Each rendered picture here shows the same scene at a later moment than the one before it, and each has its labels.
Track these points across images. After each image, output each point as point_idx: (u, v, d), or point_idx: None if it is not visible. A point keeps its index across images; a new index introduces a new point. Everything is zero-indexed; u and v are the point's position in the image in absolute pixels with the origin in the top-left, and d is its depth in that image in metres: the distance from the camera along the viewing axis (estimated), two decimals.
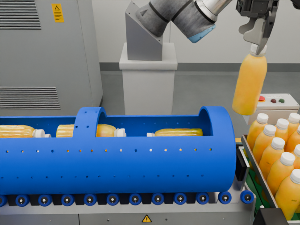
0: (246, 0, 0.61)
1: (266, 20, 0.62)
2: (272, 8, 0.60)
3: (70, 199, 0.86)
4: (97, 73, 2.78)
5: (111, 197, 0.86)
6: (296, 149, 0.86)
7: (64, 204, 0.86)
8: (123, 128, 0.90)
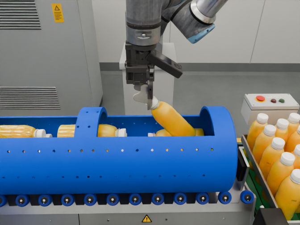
0: (128, 72, 0.73)
1: (147, 86, 0.76)
2: (149, 78, 0.74)
3: (70, 200, 0.86)
4: (97, 73, 2.78)
5: (112, 197, 0.86)
6: (296, 149, 0.86)
7: (64, 204, 0.86)
8: (124, 128, 0.90)
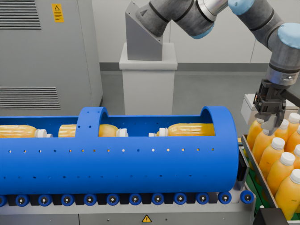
0: (263, 106, 0.86)
1: (277, 117, 0.88)
2: (281, 110, 0.86)
3: (70, 200, 0.86)
4: (97, 73, 2.78)
5: (112, 197, 0.86)
6: (296, 149, 0.86)
7: (63, 203, 0.86)
8: (125, 128, 0.90)
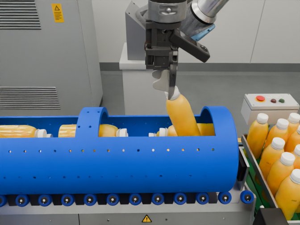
0: (148, 56, 0.64)
1: (169, 72, 0.66)
2: (172, 62, 0.65)
3: (70, 200, 0.86)
4: (97, 73, 2.78)
5: (112, 197, 0.86)
6: (296, 149, 0.86)
7: (63, 203, 0.86)
8: (125, 128, 0.90)
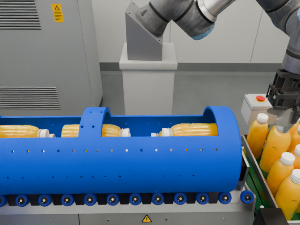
0: (278, 99, 0.76)
1: (293, 112, 0.78)
2: (299, 104, 0.76)
3: (69, 202, 0.86)
4: (97, 73, 2.78)
5: (113, 197, 0.86)
6: (296, 149, 0.86)
7: (62, 202, 0.86)
8: (128, 128, 0.90)
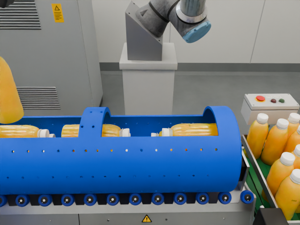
0: None
1: None
2: None
3: (69, 202, 0.86)
4: (97, 73, 2.78)
5: (113, 197, 0.86)
6: (296, 149, 0.86)
7: (62, 202, 0.86)
8: (128, 128, 0.90)
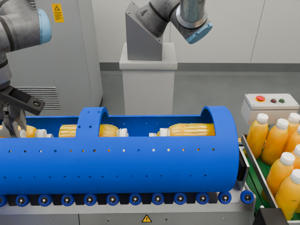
0: None
1: (6, 123, 0.75)
2: (5, 116, 0.73)
3: (70, 200, 0.86)
4: (97, 73, 2.78)
5: (112, 197, 0.86)
6: (296, 149, 0.86)
7: (63, 203, 0.86)
8: (126, 128, 0.90)
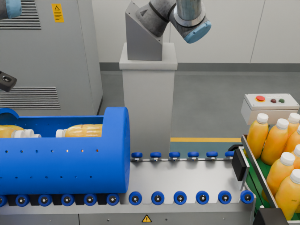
0: None
1: None
2: None
3: (65, 197, 0.86)
4: (97, 73, 2.78)
5: (110, 200, 0.86)
6: (296, 149, 0.86)
7: (72, 200, 0.86)
8: (30, 129, 0.90)
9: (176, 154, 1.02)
